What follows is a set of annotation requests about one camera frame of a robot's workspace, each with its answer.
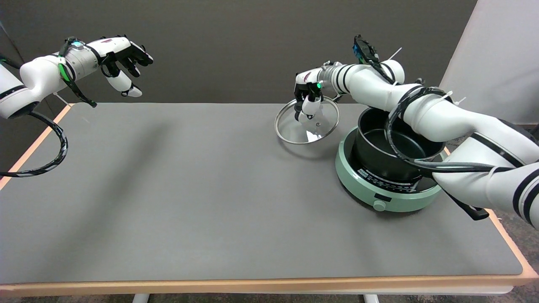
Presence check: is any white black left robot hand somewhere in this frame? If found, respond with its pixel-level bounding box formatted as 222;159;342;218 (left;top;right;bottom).
89;35;154;98

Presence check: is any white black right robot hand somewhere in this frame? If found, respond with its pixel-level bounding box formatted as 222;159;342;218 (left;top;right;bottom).
294;67;325;122

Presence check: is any glass pot lid steel rim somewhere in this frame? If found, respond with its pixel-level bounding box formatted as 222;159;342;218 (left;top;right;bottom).
275;98;340;145

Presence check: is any green round induction cooker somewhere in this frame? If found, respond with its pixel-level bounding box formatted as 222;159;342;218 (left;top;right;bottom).
335;126;448;213

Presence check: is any grey table mat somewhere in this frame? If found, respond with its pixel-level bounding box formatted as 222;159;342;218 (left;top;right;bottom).
0;103;524;285

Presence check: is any white partition panel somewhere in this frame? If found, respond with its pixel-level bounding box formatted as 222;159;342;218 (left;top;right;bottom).
439;0;539;125

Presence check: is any green black left wrist cable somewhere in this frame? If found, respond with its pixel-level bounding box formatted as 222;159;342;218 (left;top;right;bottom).
58;37;98;108

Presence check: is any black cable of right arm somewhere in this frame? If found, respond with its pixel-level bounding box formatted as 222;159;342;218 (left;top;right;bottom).
353;35;506;173

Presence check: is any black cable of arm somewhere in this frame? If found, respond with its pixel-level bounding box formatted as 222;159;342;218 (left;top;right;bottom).
0;110;69;178
353;35;506;173

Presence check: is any black pot with long handle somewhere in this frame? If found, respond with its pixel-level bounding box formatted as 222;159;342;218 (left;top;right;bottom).
353;107;490;221

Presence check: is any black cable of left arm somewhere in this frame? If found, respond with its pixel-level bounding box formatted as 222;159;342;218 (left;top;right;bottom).
0;110;69;178

